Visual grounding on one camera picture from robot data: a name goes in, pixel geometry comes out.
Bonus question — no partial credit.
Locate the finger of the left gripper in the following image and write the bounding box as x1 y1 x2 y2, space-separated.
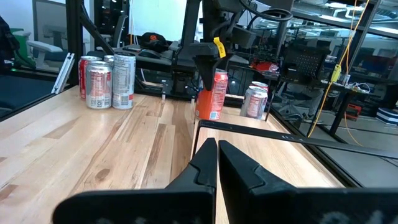
194 55 218 91

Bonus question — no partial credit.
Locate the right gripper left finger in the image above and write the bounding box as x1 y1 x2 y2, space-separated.
52 138 218 224

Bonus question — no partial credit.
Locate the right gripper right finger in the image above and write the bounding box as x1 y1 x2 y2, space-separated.
218 139 398 224

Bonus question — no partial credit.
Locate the orange Fanta can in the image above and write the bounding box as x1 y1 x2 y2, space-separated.
195 68 229 121

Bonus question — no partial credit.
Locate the tall white Celsius can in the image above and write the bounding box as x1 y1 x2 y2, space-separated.
111 52 136 110

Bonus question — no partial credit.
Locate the yellow tag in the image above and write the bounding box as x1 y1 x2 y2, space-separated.
213 37 226 59

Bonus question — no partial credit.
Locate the dark grey side desk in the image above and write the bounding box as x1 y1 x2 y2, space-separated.
86 43 249 74

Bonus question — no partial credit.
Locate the black cap orange logo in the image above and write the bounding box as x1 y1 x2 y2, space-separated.
139 32 169 52

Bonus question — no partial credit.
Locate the black computer mouse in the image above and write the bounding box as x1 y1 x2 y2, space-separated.
138 49 161 59

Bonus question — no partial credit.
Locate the red Coca-Cola can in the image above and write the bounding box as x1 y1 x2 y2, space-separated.
250 80 269 94
78 55 103 101

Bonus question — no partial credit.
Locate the silver Diet Coke can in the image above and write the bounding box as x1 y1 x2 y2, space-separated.
239 86 268 120
85 60 113 110

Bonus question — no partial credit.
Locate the red plastic object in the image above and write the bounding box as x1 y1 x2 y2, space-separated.
251 60 279 74

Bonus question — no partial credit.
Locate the white screen panel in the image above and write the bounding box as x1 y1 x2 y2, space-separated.
129 0 205 41

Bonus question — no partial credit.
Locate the black perforated metal box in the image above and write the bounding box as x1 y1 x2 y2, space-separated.
281 43 330 85

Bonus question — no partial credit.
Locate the black background desk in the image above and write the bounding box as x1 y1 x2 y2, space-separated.
270 71 398 149

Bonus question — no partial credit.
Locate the red storage crate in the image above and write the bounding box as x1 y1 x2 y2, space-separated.
346 104 363 121

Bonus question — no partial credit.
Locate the blue white box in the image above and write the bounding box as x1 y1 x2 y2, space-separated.
376 107 398 125

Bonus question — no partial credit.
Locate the black storage rack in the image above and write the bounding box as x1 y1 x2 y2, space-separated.
267 0 398 73

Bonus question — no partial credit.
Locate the grey office chair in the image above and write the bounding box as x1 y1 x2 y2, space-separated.
26 24 68 70

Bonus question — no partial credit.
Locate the green object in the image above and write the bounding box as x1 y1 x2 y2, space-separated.
11 27 37 69

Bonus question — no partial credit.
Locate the black equipment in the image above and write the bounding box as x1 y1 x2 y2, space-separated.
0 15 20 68

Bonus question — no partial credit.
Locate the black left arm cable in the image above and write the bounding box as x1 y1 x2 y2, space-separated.
238 0 294 22

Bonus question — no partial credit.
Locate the yellow cable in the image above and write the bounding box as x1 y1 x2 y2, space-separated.
307 0 364 147

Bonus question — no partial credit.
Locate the yellow-green cable plug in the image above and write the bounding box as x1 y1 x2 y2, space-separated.
331 63 342 83

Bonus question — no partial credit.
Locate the black rig post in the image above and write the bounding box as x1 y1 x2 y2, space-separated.
65 0 116 87

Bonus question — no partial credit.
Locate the white cable bundle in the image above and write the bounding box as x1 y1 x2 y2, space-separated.
345 82 371 94

